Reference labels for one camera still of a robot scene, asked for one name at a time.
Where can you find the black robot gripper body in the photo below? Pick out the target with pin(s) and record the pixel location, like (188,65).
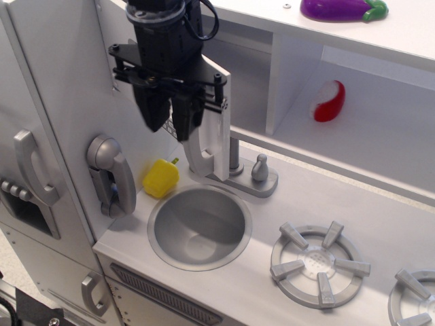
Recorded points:
(168,56)

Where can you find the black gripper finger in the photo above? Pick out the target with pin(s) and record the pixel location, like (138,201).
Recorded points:
(154,106)
(187,114)

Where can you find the white toy microwave door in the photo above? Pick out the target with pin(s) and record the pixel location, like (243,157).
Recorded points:
(213,134)

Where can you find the yellow toy bell pepper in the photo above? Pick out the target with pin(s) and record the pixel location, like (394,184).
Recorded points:
(161,178)

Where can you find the grey toy telephone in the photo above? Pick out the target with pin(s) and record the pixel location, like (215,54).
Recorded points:
(112,177)

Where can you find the silver toy faucet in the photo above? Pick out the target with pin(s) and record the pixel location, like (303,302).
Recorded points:
(254,178)

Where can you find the round silver sink bowl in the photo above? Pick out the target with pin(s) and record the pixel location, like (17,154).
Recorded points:
(199,228)

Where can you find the red white toy radish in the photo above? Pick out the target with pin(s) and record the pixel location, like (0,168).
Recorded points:
(328,102)

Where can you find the grey fridge ice dispenser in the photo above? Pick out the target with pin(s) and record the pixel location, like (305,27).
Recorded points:
(23,206)

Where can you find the purple toy eggplant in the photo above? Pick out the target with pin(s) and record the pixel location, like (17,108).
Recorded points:
(344,10)

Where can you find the dark oven vent grille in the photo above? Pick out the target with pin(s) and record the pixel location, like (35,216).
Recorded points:
(166,297)

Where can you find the grey toy stove burner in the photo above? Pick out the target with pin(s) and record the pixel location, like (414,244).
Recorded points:
(317,267)

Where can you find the black equipment at corner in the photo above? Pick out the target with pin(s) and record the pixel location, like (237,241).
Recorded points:
(18,308)

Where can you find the small grey lower handle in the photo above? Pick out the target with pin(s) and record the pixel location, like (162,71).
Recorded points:
(94,297)

